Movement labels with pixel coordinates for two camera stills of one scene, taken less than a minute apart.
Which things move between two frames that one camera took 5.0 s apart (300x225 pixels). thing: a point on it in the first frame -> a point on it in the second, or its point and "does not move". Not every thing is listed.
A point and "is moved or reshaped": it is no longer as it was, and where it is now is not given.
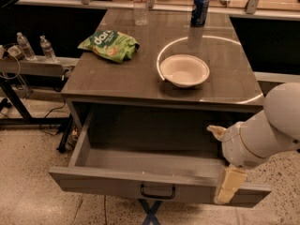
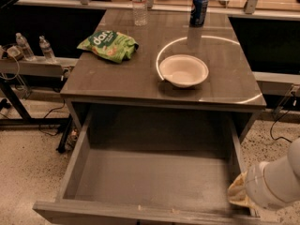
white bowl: (185, 70) does not move
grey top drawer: (165, 155) is moved or reshaped
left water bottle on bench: (27, 50) does not move
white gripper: (234, 143) -> (257, 185)
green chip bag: (112, 45) does not move
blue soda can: (200, 9) does not move
